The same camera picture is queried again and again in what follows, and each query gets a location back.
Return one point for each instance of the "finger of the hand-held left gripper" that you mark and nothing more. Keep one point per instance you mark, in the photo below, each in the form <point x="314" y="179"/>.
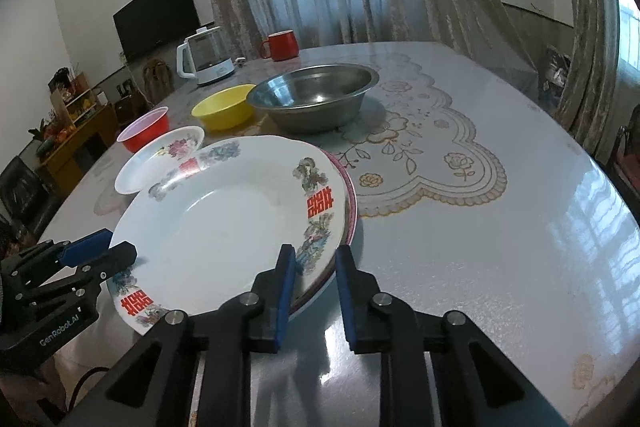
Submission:
<point x="112" y="259"/>
<point x="85" y="248"/>

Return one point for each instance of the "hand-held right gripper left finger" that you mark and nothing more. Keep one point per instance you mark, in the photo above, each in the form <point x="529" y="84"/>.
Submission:
<point x="285" y="294"/>

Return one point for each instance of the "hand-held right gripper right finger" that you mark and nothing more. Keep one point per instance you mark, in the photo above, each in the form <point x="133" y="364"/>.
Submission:
<point x="345" y="299"/>

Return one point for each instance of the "large white floral plate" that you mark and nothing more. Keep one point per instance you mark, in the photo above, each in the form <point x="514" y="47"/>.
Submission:
<point x="210" y="227"/>

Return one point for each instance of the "yellow bowl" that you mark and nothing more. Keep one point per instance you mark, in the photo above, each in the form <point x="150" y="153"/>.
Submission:
<point x="225" y="107"/>

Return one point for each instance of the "black chair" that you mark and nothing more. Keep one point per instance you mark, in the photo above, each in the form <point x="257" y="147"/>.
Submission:
<point x="25" y="197"/>

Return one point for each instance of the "pink rimmed white plate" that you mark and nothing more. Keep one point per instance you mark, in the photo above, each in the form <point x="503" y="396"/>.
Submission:
<point x="353" y="212"/>

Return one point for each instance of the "small white floral plate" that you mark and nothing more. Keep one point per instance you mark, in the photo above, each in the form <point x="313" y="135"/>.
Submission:
<point x="145" y="167"/>

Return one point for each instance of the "wooden cabinet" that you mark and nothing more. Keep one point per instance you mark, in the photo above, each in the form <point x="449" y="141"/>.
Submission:
<point x="75" y="127"/>

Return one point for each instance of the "red plastic bowl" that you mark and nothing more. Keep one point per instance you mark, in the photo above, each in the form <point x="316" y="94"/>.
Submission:
<point x="150" y="133"/>

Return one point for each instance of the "gold floral lace mat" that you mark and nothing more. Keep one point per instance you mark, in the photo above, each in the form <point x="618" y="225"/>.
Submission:
<point x="430" y="147"/>

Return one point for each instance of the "wooden chair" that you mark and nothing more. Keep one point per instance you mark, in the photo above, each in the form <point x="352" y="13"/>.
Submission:
<point x="157" y="79"/>

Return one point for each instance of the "white glass electric kettle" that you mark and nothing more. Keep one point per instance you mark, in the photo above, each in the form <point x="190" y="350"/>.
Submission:
<point x="207" y="57"/>

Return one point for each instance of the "black television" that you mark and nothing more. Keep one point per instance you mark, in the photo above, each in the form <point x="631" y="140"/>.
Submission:
<point x="155" y="17"/>

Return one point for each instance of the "red enamel mug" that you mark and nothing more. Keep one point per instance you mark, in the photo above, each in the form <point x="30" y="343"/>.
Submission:
<point x="282" y="47"/>

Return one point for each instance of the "beige side curtain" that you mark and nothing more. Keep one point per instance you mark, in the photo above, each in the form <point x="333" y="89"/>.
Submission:
<point x="585" y="32"/>

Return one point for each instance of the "window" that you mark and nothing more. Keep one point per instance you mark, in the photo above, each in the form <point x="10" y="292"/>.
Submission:
<point x="630" y="27"/>

